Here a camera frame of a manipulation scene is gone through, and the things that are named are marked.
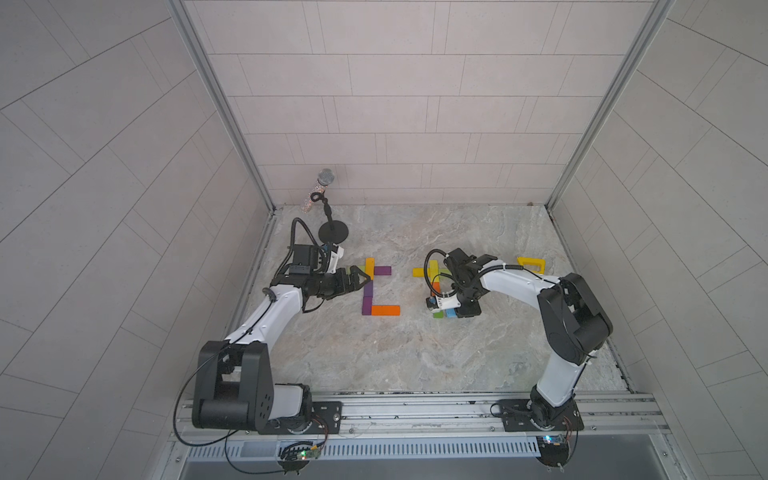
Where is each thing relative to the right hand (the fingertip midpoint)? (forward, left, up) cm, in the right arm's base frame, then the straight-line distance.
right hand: (458, 304), depth 93 cm
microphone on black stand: (+29, +41, +5) cm, 51 cm away
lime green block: (+1, +6, +15) cm, 16 cm away
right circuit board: (-38, -16, -1) cm, 41 cm away
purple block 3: (0, +28, +3) cm, 29 cm away
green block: (-5, +7, +3) cm, 9 cm away
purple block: (+13, +23, +3) cm, 27 cm away
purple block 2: (+6, +28, +3) cm, 29 cm away
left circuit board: (-36, +44, +4) cm, 57 cm away
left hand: (+3, +29, +13) cm, 32 cm away
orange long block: (-2, +23, +3) cm, 23 cm away
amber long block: (+14, +28, +3) cm, 31 cm away
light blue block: (-6, +4, +7) cm, 11 cm away
